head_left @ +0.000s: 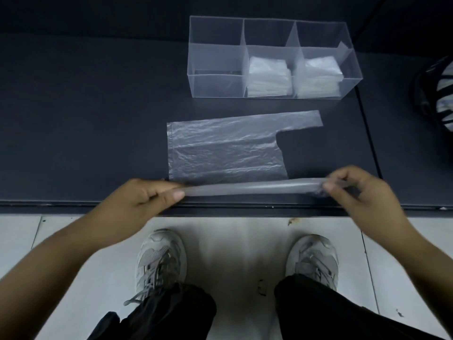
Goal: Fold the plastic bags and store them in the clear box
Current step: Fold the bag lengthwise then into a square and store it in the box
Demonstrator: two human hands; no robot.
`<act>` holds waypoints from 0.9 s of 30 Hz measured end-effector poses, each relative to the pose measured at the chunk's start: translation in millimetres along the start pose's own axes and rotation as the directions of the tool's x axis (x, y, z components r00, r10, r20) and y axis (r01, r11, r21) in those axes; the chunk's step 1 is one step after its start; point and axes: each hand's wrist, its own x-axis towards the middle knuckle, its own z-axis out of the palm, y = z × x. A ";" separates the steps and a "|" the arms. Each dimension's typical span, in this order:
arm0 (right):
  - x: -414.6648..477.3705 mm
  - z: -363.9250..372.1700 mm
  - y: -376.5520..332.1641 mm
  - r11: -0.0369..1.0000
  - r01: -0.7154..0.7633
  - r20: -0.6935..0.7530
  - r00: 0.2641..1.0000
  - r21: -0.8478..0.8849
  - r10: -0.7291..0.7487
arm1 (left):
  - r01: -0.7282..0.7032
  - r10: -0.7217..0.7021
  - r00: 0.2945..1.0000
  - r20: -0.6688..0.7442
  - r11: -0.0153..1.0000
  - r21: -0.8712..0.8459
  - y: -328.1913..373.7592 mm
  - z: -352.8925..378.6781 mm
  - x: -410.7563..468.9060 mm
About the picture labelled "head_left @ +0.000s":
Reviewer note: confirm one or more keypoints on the stack of plastic bags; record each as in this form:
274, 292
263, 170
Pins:
318, 77

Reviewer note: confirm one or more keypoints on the person's left hand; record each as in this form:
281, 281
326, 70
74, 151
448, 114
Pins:
131, 208

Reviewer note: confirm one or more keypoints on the person's left forearm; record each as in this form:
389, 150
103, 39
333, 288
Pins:
46, 279

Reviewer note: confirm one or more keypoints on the black white striped tote bag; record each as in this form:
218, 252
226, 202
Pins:
442, 99

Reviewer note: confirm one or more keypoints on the person's right grey shoe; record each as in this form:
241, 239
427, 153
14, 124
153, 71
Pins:
313, 258

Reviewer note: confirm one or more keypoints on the clear three-compartment plastic box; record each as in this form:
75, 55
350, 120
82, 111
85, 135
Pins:
216, 60

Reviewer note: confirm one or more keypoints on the black trousers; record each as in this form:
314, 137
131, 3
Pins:
318, 311

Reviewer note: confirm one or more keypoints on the person's left grey shoe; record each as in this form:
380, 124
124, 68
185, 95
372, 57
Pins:
159, 262

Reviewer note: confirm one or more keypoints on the person's right hand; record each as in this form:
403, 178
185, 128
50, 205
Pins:
371, 201

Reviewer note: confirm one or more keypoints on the small brown floor scrap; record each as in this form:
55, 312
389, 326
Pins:
292, 221

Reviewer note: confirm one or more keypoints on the person's grey shoe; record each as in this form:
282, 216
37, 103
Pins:
159, 262
313, 258

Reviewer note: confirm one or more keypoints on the person's right forearm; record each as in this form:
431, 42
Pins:
428, 265

